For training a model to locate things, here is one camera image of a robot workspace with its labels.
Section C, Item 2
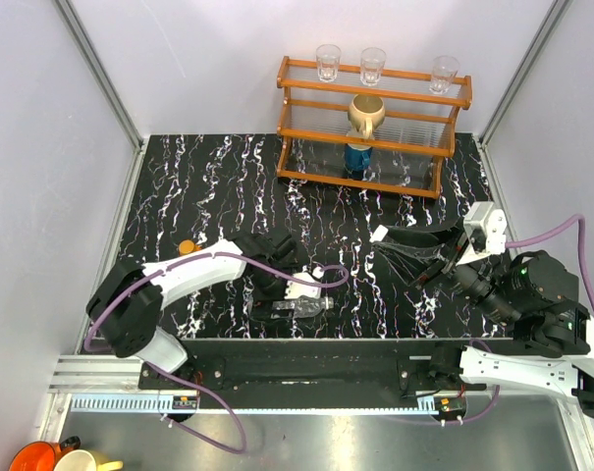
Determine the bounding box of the clear plastic bottle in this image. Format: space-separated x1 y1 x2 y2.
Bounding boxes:
270 296 334 320

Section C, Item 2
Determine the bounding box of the orange wooden shelf rack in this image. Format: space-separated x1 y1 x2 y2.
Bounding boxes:
276 56 473 199

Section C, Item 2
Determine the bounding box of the clear drinking glass right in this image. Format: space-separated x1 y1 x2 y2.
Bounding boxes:
429 55 459 95

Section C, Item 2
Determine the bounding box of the beige ceramic mug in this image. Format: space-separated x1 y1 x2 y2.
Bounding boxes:
348 94 386 139

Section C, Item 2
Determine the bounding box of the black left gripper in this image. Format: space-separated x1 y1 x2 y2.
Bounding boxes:
249 263 302 324

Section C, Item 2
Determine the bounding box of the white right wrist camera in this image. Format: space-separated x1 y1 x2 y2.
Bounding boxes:
459 201 508 264

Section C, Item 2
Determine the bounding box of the clear drinking glass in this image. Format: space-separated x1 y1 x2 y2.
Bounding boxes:
429 55 459 95
360 47 387 86
316 44 342 82

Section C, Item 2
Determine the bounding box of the clear drinking glass left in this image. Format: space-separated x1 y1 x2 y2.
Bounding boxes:
316 44 342 82

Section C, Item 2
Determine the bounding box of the clear drinking glass middle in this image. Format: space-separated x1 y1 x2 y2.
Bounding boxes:
360 47 387 86

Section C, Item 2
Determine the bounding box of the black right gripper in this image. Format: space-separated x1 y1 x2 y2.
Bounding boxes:
369 213 518 325

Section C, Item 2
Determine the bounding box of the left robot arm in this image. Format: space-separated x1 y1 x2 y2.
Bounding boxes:
85 230 297 389

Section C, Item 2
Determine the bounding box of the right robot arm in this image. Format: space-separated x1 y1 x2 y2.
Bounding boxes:
372 220 594 419

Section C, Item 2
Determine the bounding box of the blue ceramic mug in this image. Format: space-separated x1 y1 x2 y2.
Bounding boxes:
344 143 372 172

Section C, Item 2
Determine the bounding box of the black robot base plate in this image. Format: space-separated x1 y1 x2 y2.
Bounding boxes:
137 337 489 411

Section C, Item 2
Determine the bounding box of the cream yellow mug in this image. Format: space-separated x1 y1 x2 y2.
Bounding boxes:
54 449 124 471

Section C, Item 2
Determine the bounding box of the orange mug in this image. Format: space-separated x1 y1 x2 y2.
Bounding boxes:
9 436 81 471

